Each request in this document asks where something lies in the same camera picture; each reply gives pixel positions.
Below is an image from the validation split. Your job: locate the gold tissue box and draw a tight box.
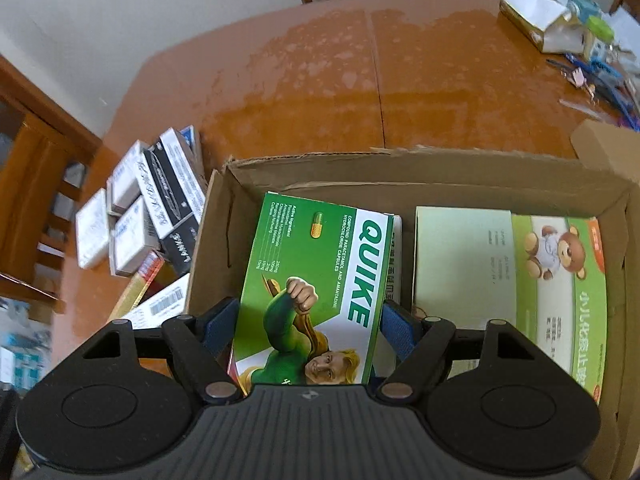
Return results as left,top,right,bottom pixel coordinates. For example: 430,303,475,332
499,0,585,55

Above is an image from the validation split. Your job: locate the black and white long box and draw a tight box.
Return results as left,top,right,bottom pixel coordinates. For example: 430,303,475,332
141,144,210,275

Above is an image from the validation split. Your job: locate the green box with cartoon hero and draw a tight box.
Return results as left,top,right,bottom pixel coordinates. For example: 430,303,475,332
229,191,397,387

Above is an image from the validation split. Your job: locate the light green bear box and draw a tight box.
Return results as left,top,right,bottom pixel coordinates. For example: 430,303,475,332
412,205,608,406

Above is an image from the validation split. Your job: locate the wooden door frame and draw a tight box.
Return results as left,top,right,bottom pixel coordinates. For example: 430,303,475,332
0,55,103,161

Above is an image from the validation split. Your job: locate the green-lid jar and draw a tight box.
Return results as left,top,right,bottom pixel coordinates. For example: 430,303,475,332
582,14,617,61

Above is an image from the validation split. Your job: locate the cardboard carton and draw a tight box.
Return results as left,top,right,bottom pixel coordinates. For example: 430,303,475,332
182,119,640,480

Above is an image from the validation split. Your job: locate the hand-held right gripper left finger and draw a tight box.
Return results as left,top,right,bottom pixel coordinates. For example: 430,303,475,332
64,297,240,403

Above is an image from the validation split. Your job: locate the stack of papers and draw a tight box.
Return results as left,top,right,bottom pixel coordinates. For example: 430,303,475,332
602,5,640,53

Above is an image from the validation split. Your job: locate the small white box blue stripe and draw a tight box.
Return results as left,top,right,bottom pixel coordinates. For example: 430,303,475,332
109,195,158,278
106,140,147,213

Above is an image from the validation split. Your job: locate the small teal box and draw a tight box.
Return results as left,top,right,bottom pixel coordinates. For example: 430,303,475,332
567,0,603,20

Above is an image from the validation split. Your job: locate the gold long box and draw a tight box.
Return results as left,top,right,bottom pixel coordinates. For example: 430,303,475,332
106,254,167,323

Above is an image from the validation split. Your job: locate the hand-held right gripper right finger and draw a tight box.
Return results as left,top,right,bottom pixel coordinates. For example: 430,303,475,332
377,300,551,403

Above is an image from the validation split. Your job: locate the white box with teal circle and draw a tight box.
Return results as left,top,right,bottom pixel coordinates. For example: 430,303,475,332
120,272,192,331

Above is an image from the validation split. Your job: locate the teal and white carton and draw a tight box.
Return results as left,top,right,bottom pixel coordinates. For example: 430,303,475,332
0,300,51,391

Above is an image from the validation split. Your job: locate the pile of pens and clips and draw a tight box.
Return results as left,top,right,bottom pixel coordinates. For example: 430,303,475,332
545,50,640,133

